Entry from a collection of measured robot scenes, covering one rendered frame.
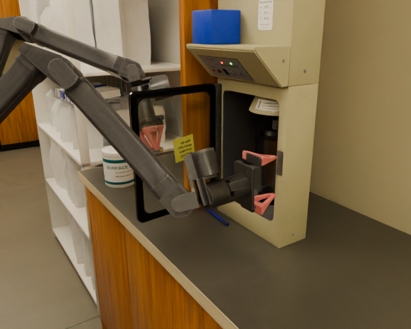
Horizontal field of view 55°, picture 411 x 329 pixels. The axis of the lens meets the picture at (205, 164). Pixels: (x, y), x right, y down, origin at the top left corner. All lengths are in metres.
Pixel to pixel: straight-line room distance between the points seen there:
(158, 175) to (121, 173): 0.80
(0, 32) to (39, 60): 0.53
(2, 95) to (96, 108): 0.20
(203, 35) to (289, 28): 0.25
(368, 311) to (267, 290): 0.23
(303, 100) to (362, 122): 0.40
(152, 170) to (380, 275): 0.66
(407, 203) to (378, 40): 0.52
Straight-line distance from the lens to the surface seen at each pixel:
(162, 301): 1.36
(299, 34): 1.06
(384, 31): 1.40
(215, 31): 1.13
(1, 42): 1.46
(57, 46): 1.38
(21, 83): 0.96
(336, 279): 1.11
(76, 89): 0.90
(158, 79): 1.26
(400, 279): 1.17
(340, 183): 1.56
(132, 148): 0.86
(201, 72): 1.32
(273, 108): 1.15
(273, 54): 1.00
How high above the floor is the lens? 1.55
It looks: 19 degrees down
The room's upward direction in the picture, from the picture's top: straight up
